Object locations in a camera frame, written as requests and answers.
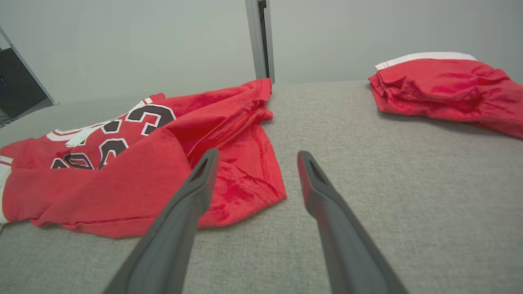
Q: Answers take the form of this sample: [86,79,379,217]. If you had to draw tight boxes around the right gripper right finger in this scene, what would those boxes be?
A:
[297,150,409,294]

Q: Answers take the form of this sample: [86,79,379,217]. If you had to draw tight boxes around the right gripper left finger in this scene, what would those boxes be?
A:
[102,148,221,294]

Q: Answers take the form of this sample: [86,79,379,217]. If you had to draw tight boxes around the red jersey with number print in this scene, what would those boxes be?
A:
[0,78,288,239]

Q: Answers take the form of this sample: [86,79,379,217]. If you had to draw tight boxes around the grey metal partition post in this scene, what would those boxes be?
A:
[245,0,275,85]

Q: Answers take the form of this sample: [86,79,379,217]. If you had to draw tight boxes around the dark panel with grey frame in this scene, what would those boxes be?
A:
[0,25,60,123]

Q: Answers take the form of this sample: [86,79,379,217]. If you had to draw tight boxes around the red shorts with white stripe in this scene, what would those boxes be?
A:
[368,51,523,140]

